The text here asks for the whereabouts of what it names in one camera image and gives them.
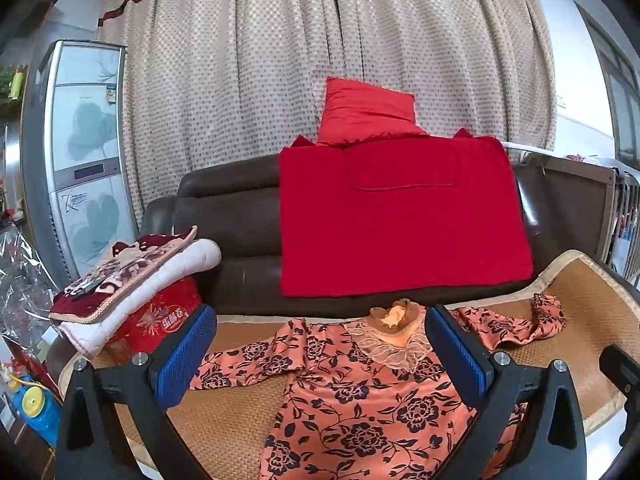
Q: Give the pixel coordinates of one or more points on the beige dotted curtain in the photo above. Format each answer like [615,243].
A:
[250,60]

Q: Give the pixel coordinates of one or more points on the woven straw mat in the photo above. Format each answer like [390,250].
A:
[225,425]

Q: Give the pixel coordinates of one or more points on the red pillow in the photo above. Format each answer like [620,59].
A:
[365,110]

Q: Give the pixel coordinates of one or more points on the brown leather sofa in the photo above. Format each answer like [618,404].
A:
[240,230]

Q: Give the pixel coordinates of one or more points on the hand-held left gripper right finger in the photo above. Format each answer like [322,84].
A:
[457,355]

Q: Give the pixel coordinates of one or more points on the folded maroon floral quilt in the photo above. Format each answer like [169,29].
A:
[145,270]

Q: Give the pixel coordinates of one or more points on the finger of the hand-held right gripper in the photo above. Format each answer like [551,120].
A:
[620,370]

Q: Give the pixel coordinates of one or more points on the window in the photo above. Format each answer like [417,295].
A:
[620,85]

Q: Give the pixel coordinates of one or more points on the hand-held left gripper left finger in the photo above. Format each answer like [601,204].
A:
[182,355]

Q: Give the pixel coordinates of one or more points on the red knit blanket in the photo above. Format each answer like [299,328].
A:
[400,235]

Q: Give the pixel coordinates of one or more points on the clear plastic wrap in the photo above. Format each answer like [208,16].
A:
[25,285]

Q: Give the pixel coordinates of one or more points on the blue yellow toy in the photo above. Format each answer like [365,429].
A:
[37,410]

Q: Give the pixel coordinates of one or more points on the orange floral blouse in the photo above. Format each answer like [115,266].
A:
[360,410]

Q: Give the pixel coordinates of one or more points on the wooden crib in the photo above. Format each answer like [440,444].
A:
[575,170]

